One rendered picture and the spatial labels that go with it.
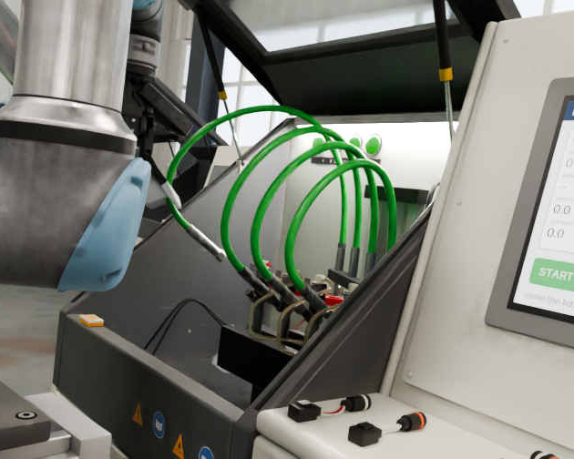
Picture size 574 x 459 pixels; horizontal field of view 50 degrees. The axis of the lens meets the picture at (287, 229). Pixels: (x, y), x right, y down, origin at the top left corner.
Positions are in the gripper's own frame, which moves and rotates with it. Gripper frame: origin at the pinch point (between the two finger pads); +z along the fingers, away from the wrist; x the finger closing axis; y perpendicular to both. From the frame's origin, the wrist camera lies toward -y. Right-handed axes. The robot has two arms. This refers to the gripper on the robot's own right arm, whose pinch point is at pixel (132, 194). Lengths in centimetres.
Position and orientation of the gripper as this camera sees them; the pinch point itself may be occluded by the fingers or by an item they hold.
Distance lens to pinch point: 103.0
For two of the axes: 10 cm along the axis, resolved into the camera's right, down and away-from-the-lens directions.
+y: -7.7, -0.6, -6.3
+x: 6.3, 1.2, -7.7
